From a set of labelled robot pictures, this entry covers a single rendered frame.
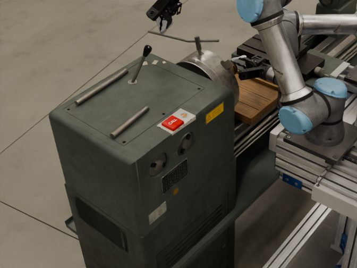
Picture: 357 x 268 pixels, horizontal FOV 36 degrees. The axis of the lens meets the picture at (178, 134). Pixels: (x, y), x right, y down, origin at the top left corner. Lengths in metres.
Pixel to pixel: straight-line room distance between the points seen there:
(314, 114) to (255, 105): 0.84
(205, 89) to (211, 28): 3.00
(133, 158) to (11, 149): 2.26
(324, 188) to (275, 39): 0.58
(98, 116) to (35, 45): 3.16
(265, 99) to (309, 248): 0.81
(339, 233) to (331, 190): 0.71
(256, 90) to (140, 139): 1.01
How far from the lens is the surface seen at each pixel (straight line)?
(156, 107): 2.14
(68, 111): 2.19
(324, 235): 3.09
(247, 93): 2.83
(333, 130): 2.10
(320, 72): 2.88
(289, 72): 1.92
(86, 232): 2.60
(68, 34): 5.34
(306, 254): 2.99
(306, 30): 2.44
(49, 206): 3.62
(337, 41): 3.39
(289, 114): 1.93
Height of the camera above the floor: 2.54
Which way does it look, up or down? 40 degrees down
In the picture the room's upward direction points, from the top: 4 degrees counter-clockwise
